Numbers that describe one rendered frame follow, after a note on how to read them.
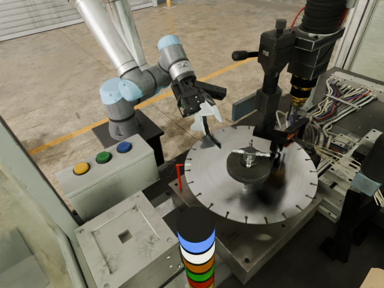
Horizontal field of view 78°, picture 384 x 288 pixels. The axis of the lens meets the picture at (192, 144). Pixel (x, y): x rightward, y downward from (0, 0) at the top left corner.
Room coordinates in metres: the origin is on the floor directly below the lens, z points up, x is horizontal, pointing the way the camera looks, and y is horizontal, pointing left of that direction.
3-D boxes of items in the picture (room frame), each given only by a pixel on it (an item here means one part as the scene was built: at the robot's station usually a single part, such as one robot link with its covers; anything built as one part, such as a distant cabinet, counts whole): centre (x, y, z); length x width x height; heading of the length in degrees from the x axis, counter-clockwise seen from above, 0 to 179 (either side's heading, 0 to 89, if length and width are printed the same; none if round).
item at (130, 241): (0.27, 0.17, 0.82); 0.18 x 0.18 x 0.15; 34
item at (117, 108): (0.87, 0.29, 0.91); 0.13 x 0.12 x 0.14; 134
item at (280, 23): (0.47, -0.18, 1.17); 0.06 x 0.05 x 0.20; 115
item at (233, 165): (0.41, -0.14, 0.96); 0.11 x 0.11 x 0.03
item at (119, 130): (0.86, 0.29, 0.80); 0.15 x 0.15 x 0.10
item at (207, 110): (0.57, -0.05, 1.01); 0.09 x 0.06 x 0.03; 23
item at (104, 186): (0.52, 0.27, 0.82); 0.28 x 0.11 x 0.15; 124
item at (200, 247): (0.14, 0.00, 1.14); 0.05 x 0.04 x 0.03; 34
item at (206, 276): (0.14, 0.00, 1.05); 0.05 x 0.04 x 0.03; 34
